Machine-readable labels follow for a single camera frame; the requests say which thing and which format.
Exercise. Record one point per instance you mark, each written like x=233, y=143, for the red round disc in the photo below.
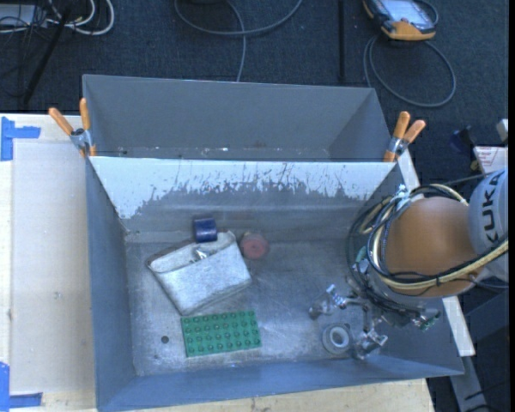
x=254, y=247

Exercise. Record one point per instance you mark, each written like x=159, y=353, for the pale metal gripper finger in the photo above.
x=369, y=342
x=331, y=298

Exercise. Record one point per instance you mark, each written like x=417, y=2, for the grey metal bin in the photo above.
x=292, y=273

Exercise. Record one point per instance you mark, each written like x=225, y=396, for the green studded flat block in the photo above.
x=221, y=334

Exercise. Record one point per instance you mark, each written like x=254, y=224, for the blue cylinder cup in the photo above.
x=205, y=229

